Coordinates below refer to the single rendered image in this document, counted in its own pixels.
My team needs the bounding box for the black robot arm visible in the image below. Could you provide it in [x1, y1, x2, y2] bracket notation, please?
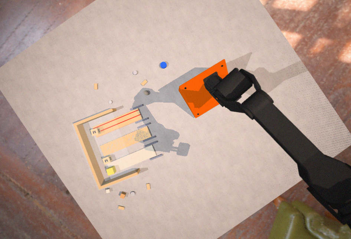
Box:
[203, 68, 351, 229]

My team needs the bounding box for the blue cylinder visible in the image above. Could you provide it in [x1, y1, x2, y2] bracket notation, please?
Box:
[160, 62, 167, 69]

